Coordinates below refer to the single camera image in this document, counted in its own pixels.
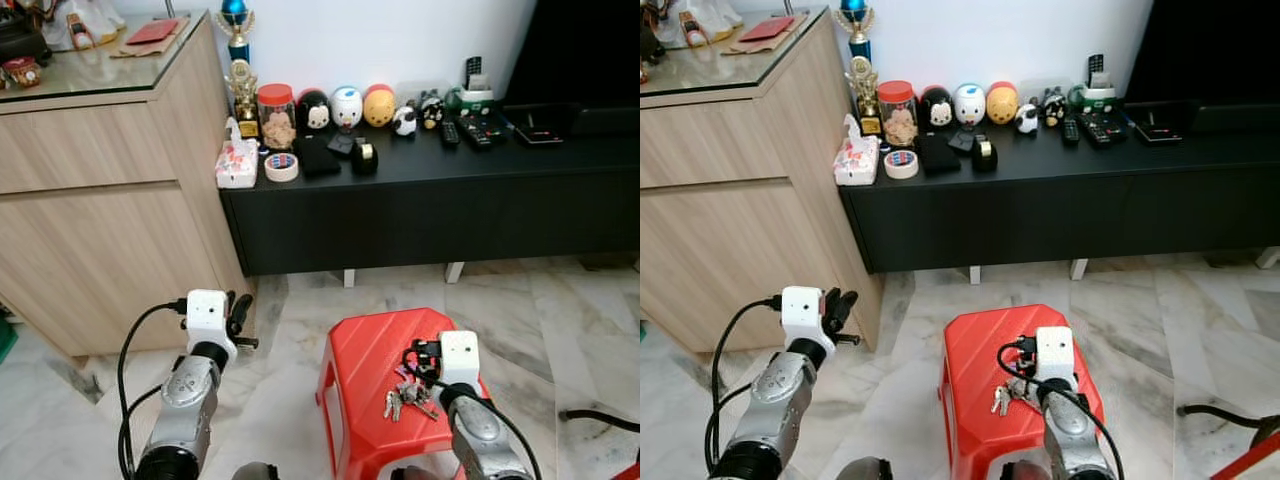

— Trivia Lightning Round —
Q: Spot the bunch of silver keys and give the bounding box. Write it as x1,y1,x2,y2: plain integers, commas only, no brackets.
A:
383,375,441,422
990,378,1037,417

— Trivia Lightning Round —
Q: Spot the red plastic stool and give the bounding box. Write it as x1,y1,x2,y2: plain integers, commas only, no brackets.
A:
316,308,493,480
938,304,1106,480

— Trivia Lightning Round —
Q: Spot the pink white tissue pack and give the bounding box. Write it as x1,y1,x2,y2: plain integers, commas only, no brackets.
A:
833,113,881,186
215,118,259,189

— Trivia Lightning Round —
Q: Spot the light wood cabinet glass top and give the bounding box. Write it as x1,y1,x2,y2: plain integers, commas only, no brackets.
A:
640,8,883,353
0,10,251,357

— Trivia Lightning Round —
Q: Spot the black low tv console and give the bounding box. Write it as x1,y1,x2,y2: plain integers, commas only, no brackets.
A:
218,105,641,289
840,100,1280,286

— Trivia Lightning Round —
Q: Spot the black wallet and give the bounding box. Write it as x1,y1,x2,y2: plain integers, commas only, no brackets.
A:
915,133,963,178
293,136,342,181

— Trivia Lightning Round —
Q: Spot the clear jar red lid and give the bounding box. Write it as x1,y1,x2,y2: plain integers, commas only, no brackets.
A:
257,84,298,152
876,80,919,149

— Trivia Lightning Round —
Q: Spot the black mouse plush toy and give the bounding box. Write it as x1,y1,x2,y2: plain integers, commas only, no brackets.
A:
297,89,332,134
918,86,953,130

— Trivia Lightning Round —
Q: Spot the white duck plush toy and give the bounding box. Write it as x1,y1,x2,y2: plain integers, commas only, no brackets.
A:
952,83,987,127
330,87,364,131

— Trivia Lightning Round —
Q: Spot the large black remote control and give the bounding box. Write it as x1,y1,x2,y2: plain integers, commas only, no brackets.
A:
1080,110,1129,149
460,112,506,151

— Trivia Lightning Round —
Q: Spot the yellow bear plush toy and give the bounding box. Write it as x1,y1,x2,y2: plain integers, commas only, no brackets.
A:
362,84,396,128
986,81,1020,125

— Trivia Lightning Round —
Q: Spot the flat black box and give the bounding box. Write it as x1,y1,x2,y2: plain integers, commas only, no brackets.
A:
513,112,566,147
1133,108,1186,144

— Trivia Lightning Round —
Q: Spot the green white desk holder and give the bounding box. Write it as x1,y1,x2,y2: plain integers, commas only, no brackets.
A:
1067,72,1118,113
447,75,496,116

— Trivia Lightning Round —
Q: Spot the brown cardboard sheet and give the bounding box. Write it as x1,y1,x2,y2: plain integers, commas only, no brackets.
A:
110,15,191,58
722,12,806,56

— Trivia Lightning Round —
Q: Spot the red book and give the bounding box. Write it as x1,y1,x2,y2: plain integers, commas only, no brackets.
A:
738,15,796,43
125,18,181,46

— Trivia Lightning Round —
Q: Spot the white figurine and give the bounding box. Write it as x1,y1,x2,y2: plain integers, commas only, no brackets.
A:
680,0,743,46
40,0,126,51

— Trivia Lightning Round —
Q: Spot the small red patterned pot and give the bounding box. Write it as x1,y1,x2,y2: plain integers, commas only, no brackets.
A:
3,57,43,89

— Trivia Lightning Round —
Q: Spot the dark black object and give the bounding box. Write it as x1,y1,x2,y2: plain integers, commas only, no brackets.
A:
640,18,666,66
0,15,51,66

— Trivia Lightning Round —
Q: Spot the black television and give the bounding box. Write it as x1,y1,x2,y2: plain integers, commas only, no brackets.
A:
1125,0,1280,134
503,0,641,137

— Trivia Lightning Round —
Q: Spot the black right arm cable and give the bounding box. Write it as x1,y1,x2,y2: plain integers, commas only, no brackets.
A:
997,338,1123,480
428,376,542,480

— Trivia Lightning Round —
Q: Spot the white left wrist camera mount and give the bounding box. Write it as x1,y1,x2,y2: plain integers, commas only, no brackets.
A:
780,286,833,359
186,290,238,361

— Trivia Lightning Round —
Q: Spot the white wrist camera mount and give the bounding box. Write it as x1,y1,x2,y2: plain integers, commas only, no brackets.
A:
186,290,238,361
1033,326,1076,383
780,286,833,359
438,331,481,386

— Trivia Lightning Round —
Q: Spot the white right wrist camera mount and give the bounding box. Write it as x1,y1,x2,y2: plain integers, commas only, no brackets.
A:
438,331,481,386
1033,326,1076,383

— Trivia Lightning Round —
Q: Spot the black floor cable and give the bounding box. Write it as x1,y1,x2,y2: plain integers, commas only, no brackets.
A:
1177,403,1280,441
557,408,641,433

